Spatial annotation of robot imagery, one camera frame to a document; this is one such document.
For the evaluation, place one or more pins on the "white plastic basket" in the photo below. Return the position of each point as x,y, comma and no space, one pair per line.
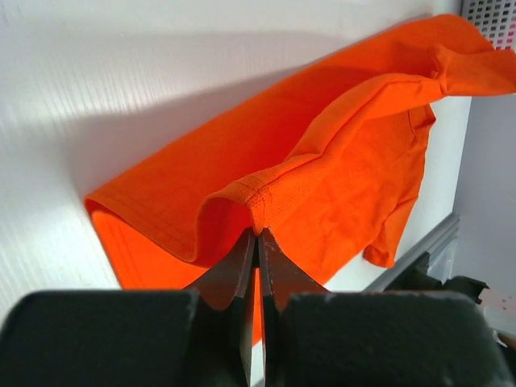
495,19

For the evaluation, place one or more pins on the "orange t shirt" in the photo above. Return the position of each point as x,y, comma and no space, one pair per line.
330,160

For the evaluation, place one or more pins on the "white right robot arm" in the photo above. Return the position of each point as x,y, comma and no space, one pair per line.
496,307

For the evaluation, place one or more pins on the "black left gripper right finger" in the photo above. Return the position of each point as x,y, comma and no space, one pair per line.
315,337

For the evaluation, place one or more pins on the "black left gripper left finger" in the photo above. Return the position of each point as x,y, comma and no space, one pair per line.
198,336

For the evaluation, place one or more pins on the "aluminium table edge rail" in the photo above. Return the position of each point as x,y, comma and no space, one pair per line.
429,244

